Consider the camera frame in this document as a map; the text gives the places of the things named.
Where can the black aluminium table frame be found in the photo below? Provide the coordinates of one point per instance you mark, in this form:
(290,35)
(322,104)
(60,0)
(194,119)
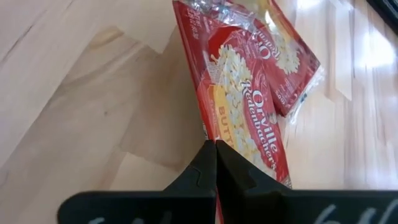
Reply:
(388,9)

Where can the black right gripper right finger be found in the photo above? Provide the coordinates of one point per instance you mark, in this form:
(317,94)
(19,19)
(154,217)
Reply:
(264,205)

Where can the red popcorn bag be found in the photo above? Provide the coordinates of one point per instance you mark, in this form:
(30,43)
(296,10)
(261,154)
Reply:
(295,62)
(236,93)

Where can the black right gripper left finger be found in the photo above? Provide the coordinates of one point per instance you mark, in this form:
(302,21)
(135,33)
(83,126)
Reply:
(186,205)

